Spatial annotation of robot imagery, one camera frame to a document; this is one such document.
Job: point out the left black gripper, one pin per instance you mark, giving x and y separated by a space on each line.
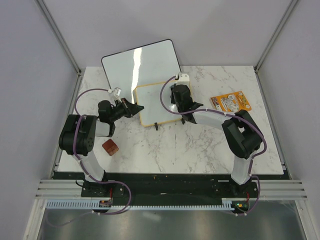
129 108

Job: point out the right aluminium corner post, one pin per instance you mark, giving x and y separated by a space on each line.
276 33

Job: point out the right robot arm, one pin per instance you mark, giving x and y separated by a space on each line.
243 136

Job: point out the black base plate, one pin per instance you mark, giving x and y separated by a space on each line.
165 189

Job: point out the aluminium rail frame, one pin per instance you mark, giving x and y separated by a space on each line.
277 213

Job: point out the left aluminium corner post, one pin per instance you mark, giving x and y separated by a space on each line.
57 33

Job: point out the red wooden block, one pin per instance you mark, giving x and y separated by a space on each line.
110 147

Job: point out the white slotted cable duct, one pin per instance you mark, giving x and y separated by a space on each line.
100 205

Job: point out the aluminium corner post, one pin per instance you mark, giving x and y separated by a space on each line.
57 33
276 33

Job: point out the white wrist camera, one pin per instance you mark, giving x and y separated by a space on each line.
116 92
182 78

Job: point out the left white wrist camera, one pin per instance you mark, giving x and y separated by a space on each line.
116 92

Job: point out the yellow framed whiteboard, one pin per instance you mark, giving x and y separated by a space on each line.
148 96

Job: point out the black framed whiteboard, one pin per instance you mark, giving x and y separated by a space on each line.
143 65

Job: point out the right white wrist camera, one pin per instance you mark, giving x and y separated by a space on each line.
182 78

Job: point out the orange card box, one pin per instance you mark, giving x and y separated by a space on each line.
231 102

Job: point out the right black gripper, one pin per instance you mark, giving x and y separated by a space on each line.
173 100

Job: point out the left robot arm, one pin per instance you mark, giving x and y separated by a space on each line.
77 137

